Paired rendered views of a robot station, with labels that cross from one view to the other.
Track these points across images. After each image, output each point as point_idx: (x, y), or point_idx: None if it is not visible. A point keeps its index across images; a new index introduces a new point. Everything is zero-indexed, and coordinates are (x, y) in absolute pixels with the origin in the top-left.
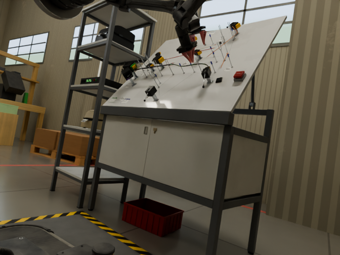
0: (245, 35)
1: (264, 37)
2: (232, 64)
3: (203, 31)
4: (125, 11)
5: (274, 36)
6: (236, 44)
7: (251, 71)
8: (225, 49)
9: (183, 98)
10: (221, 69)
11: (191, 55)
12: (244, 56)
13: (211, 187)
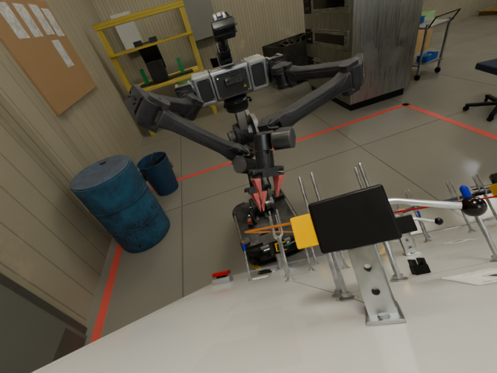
0: (276, 320)
1: (148, 327)
2: (253, 281)
3: (250, 177)
4: (354, 92)
5: (105, 336)
6: (288, 292)
7: (204, 288)
8: (324, 279)
9: (312, 259)
10: (276, 274)
11: (254, 200)
12: (227, 291)
13: None
